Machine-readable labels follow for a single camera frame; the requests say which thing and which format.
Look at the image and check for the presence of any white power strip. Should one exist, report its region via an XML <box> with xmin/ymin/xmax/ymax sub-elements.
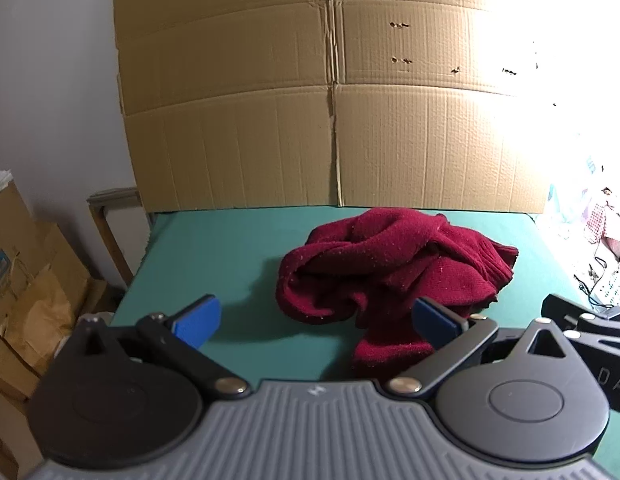
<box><xmin>590</xmin><ymin>267</ymin><xmax>620</xmax><ymax>311</ymax></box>

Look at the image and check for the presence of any red knit sweater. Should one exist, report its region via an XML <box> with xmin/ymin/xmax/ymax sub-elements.
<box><xmin>276</xmin><ymin>206</ymin><xmax>519</xmax><ymax>381</ymax></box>

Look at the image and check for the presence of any stack of small cardboard boxes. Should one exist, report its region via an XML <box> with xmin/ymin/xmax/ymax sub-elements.
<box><xmin>0</xmin><ymin>335</ymin><xmax>58</xmax><ymax>480</ymax></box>

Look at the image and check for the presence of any wooden stool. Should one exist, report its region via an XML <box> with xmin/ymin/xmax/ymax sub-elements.
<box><xmin>86</xmin><ymin>187</ymin><xmax>151</xmax><ymax>288</ymax></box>

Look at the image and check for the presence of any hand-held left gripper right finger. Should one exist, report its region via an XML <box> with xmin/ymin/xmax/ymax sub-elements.
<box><xmin>385</xmin><ymin>296</ymin><xmax>585</xmax><ymax>403</ymax></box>

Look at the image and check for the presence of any large flattened cardboard sheet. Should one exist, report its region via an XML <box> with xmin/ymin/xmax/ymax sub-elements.
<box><xmin>112</xmin><ymin>0</ymin><xmax>555</xmax><ymax>209</ymax></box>

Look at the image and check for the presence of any green table cloth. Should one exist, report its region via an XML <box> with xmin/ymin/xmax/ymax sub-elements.
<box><xmin>110</xmin><ymin>207</ymin><xmax>605</xmax><ymax>391</ymax></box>

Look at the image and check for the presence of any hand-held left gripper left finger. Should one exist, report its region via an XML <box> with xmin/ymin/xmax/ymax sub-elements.
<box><xmin>57</xmin><ymin>294</ymin><xmax>251</xmax><ymax>402</ymax></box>

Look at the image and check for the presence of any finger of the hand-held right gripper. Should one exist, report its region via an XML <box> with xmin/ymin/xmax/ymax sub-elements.
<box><xmin>542</xmin><ymin>294</ymin><xmax>620</xmax><ymax>333</ymax></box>
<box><xmin>564</xmin><ymin>329</ymin><xmax>620</xmax><ymax>361</ymax></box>

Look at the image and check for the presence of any brown paper bag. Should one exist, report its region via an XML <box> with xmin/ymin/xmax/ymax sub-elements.
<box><xmin>0</xmin><ymin>255</ymin><xmax>93</xmax><ymax>376</ymax></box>

